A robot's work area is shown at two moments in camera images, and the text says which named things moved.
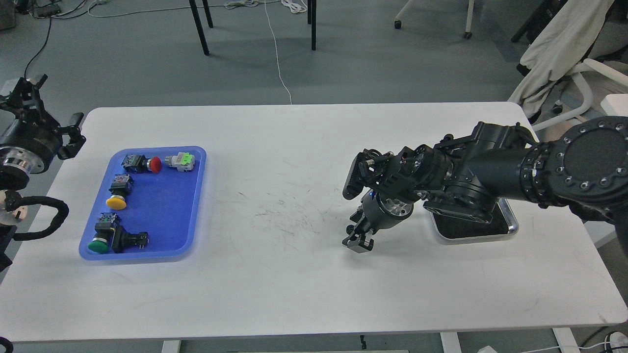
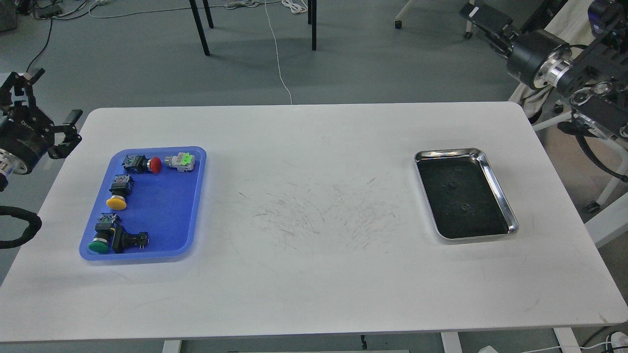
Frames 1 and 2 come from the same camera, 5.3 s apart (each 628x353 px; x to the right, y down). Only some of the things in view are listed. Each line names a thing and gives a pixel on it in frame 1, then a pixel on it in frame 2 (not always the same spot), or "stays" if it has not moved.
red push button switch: (138, 163) stays
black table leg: (199, 27) stays
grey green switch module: (183, 161) stays
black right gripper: (379, 212) -> (534, 58)
